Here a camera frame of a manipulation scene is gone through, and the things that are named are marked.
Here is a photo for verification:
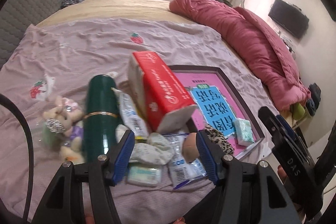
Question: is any pink red quilt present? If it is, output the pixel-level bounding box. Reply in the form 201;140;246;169
169;0;311;111

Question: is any leopard print scrunchie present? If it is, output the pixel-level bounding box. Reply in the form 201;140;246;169
204;124;235;155

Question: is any red white tissue box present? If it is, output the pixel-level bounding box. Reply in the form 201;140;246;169
128;51;197;134

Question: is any small white wipes packet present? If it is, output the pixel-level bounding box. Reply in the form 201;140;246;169
112;88;149;140

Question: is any blue white snack bag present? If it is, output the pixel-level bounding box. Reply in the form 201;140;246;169
163;133;207;190

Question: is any black wall television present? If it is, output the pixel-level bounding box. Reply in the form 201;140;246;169
268;0;309;39

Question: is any white floral sock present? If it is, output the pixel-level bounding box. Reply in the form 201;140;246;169
129;131;175;166

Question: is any orange makeup sponge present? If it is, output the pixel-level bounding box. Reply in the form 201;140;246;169
182;132;199;162

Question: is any green cloth under quilt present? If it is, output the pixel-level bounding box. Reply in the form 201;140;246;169
291;102;305;121

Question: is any white plush bunny toy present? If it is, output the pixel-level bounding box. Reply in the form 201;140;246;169
42;96;85;164

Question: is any beige bed mattress cover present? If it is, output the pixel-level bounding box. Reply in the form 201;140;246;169
37;0;193;27

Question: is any dark purple box tray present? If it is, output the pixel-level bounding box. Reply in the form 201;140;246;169
167;64;266;160

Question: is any dark green thermos bottle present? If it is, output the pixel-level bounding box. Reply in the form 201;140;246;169
83;75;121;162

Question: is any black cable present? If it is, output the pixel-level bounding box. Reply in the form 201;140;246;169
0;93;35;223

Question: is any pink blue book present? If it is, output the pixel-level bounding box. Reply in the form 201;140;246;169
171;72;261;158

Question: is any pale green tissue pack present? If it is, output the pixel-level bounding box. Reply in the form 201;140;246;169
127;164;162;187

